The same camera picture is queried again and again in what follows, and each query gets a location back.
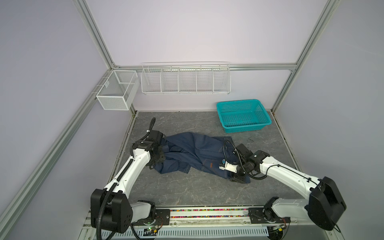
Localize aluminium frame back crossbar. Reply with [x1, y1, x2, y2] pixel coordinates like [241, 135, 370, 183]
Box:
[114, 62, 298, 72]

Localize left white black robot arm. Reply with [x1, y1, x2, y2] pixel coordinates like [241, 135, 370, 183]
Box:
[91, 118, 166, 240]

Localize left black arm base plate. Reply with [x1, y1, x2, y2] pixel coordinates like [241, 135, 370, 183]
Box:
[133, 209, 171, 226]

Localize white slotted cable duct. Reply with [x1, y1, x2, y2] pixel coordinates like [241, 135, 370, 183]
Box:
[92, 226, 269, 240]

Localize dark blue denim trousers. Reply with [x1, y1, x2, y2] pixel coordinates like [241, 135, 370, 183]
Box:
[154, 132, 251, 184]

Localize aluminium front mounting rail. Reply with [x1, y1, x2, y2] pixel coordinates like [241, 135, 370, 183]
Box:
[82, 204, 337, 230]

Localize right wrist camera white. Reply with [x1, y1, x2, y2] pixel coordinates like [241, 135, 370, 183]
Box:
[219, 160, 238, 173]

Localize long white wire wall basket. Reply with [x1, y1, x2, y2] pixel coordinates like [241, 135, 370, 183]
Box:
[141, 68, 232, 95]

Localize teal plastic basket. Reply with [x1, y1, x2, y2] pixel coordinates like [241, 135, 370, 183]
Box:
[217, 100, 272, 134]

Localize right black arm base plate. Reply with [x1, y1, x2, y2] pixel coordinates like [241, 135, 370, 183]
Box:
[248, 208, 291, 225]

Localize small white mesh wall basket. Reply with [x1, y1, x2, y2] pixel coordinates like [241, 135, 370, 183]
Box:
[96, 70, 140, 111]

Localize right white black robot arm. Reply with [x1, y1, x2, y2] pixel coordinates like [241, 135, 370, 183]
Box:
[220, 140, 347, 231]

